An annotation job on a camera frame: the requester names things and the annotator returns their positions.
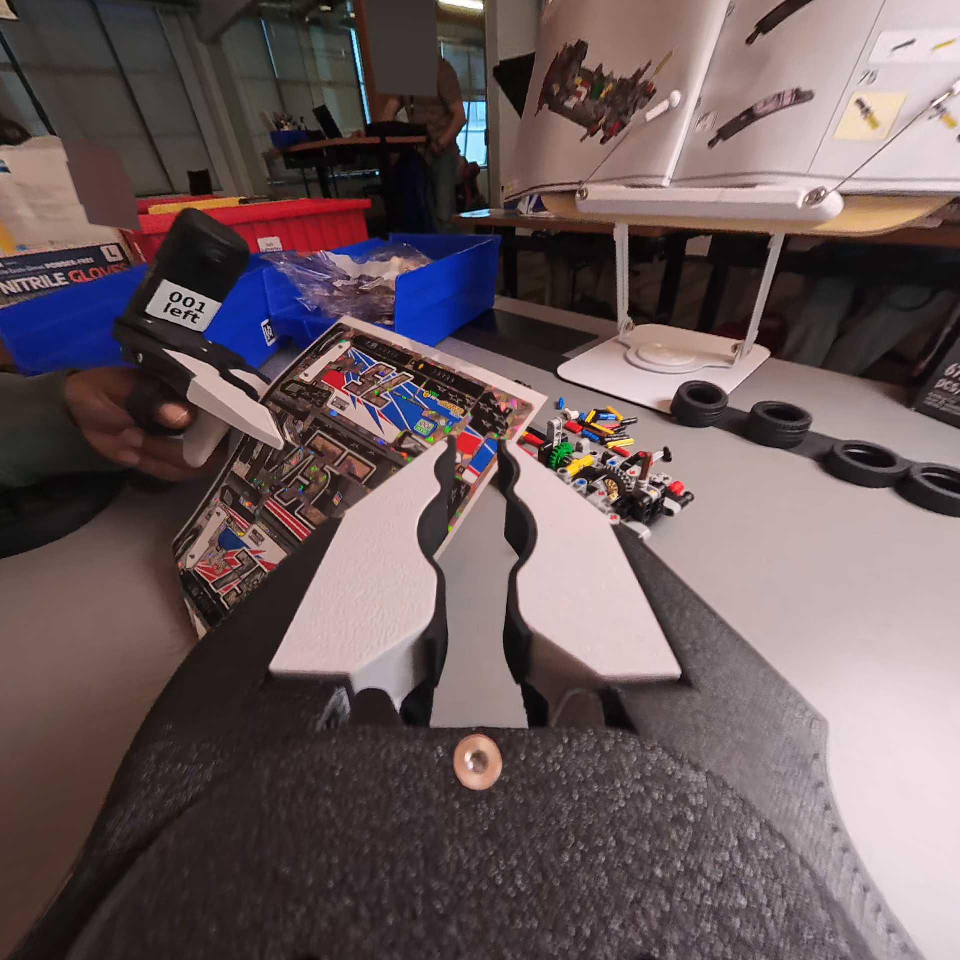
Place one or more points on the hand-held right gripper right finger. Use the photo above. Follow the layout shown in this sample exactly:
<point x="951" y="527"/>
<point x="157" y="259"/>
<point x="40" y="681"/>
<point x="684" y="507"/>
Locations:
<point x="585" y="600"/>

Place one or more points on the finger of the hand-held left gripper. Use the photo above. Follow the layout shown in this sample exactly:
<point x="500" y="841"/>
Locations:
<point x="225" y="409"/>
<point x="253" y="384"/>

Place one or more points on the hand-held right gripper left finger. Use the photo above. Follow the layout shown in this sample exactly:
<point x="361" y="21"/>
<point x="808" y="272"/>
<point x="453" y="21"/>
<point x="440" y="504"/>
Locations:
<point x="360" y="600"/>

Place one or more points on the holographic lego sticker sheet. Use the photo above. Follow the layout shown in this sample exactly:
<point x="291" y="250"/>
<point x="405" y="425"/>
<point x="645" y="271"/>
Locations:
<point x="337" y="420"/>

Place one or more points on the partly built lego car chassis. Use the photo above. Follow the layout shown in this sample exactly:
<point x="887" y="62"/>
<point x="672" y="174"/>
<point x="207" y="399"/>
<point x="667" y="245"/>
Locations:
<point x="637" y="487"/>

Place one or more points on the clear bags of lego parts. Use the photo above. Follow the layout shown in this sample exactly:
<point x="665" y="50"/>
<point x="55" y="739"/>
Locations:
<point x="352" y="281"/>

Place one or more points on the pile of loose lego pieces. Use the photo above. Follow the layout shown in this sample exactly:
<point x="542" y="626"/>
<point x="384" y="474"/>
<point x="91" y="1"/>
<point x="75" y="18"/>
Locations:
<point x="600" y="424"/>

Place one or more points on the black lego set box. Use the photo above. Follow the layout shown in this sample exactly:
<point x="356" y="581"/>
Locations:
<point x="941" y="382"/>

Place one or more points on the lego instruction booklet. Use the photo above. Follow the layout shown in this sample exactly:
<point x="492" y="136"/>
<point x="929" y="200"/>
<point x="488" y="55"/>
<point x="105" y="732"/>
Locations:
<point x="615" y="150"/>

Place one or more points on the person's left hand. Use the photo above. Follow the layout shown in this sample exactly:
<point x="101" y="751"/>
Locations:
<point x="97" y="405"/>

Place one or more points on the red storage bin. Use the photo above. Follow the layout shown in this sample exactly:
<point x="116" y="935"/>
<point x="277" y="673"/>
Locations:
<point x="300" y="225"/>

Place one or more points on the background wooden desk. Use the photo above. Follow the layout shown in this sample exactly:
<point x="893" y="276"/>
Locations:
<point x="330" y="144"/>

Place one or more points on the nitrile gloves box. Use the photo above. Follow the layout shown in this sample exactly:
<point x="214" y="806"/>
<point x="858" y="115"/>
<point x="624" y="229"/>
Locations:
<point x="30" y="195"/>

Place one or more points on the black rubber toy tire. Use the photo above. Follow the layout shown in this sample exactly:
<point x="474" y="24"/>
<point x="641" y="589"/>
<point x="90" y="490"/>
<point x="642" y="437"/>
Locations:
<point x="919" y="495"/>
<point x="765" y="431"/>
<point x="847" y="471"/>
<point x="686" y="409"/>

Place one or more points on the white book stand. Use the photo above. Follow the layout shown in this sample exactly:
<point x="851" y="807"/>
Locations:
<point x="660" y="352"/>

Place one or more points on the long wooden table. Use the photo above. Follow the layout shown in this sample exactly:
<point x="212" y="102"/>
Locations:
<point x="510" y="219"/>

